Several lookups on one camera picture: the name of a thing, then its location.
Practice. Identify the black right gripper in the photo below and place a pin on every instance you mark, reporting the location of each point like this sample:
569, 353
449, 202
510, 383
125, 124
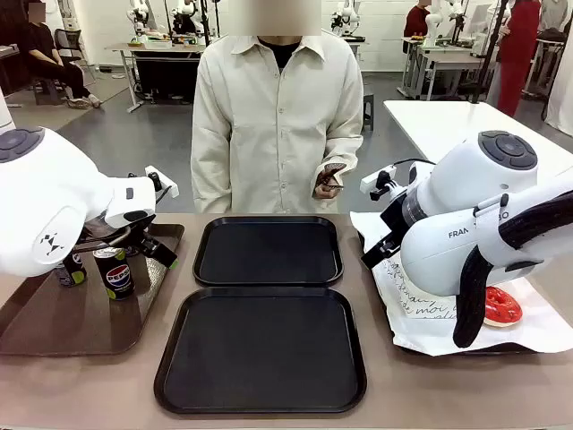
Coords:
393, 221

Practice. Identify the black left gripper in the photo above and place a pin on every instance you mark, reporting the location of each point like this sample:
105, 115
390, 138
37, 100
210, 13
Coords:
139, 233

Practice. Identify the black Pepsi can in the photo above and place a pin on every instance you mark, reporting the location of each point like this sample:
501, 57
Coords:
115, 277
74, 271

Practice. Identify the metal serving tongs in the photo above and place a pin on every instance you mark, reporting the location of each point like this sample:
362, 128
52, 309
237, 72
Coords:
332, 169

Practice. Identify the person's left forearm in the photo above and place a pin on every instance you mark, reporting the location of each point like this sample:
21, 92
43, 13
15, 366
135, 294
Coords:
351, 152

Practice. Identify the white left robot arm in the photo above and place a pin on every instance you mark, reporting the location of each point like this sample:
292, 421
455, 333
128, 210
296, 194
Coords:
45, 201

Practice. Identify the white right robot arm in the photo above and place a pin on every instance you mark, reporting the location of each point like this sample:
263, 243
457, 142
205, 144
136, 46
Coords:
447, 233

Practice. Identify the person's right forearm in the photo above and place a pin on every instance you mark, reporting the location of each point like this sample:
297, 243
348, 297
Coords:
210, 183

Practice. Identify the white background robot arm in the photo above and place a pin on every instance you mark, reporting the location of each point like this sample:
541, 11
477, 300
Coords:
345, 15
139, 15
436, 22

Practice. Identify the person's left hand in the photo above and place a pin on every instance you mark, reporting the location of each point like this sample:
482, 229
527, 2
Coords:
327, 194

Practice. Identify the white script-printed paper box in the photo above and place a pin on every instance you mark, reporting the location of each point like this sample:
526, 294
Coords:
425, 310

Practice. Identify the white paper sheet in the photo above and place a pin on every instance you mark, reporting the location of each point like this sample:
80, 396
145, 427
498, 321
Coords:
425, 333

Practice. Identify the small black plastic tray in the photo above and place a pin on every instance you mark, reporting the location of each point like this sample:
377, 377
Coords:
268, 251

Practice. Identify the brown plastic tray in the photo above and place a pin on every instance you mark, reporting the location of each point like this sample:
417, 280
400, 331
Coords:
67, 322

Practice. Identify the red glazed donut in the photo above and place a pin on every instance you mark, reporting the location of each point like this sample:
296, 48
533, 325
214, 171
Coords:
503, 309

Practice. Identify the grey plastic stool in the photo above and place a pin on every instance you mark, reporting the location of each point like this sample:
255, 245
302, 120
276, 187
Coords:
368, 112

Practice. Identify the large black plastic tray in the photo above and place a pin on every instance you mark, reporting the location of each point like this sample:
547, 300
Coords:
259, 358

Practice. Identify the black tray under paper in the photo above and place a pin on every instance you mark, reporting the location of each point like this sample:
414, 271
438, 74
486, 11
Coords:
492, 352

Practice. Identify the white folding table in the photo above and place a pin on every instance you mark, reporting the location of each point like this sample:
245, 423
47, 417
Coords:
447, 121

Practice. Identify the person in beige shirt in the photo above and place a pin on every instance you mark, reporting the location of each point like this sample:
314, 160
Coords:
268, 134

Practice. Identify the black cabinet under workbench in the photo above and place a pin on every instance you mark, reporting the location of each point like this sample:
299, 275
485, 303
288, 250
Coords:
165, 76

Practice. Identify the grey background workbench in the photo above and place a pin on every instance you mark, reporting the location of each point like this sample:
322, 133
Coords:
156, 47

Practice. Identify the white background desk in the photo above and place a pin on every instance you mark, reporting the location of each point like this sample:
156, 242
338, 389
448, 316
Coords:
447, 58

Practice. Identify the grey background table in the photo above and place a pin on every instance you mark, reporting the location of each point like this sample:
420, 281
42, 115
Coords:
356, 42

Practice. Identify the seated person in black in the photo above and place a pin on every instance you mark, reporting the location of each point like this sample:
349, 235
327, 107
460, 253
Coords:
45, 54

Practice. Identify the black office chair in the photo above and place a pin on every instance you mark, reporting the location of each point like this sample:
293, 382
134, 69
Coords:
67, 42

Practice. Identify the person in red top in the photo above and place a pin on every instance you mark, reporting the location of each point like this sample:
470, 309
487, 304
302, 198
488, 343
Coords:
416, 22

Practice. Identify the white hanging cloth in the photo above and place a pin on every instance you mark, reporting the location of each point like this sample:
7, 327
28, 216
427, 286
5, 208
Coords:
561, 89

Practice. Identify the person in red dress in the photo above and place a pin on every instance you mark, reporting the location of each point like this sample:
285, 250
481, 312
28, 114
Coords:
519, 45

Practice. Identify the black bag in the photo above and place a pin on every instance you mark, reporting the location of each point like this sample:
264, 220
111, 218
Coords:
550, 36

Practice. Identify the person in grey top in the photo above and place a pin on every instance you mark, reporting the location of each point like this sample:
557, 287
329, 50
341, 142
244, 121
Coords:
555, 13

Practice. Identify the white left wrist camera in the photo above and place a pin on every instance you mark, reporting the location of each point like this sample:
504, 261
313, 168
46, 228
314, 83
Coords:
163, 181

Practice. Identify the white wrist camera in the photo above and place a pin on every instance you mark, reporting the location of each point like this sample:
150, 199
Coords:
376, 177
163, 181

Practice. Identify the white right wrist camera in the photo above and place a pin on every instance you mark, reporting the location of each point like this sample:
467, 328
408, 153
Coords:
376, 177

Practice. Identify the black camera pole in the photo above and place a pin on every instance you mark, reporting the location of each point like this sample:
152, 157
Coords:
490, 54

